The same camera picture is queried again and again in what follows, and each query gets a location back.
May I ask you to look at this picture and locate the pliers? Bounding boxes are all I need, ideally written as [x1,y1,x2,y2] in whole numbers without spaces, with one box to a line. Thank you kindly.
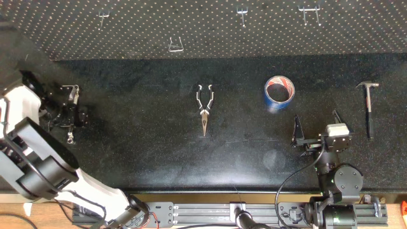
[195,84,215,137]

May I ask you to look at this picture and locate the black pegboard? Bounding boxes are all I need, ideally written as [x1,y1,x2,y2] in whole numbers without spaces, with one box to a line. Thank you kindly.
[0,0,407,61]

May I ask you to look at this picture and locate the thin black wire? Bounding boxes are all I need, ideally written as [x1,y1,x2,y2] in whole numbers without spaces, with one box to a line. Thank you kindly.
[0,213,38,229]

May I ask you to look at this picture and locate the hammer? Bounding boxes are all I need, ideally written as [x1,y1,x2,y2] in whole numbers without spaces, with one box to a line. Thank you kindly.
[355,81,380,140]

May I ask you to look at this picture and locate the mounting rail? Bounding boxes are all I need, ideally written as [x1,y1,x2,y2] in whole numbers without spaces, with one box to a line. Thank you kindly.
[72,200,389,229]

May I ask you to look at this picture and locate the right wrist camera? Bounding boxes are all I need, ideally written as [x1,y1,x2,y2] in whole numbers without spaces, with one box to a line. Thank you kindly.
[324,123,350,137]

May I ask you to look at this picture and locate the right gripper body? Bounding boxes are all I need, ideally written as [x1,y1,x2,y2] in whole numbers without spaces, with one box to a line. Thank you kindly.
[291,133,353,157]

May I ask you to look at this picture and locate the roll of blue tape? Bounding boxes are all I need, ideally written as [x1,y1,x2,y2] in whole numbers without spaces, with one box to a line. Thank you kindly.
[264,75,296,111]

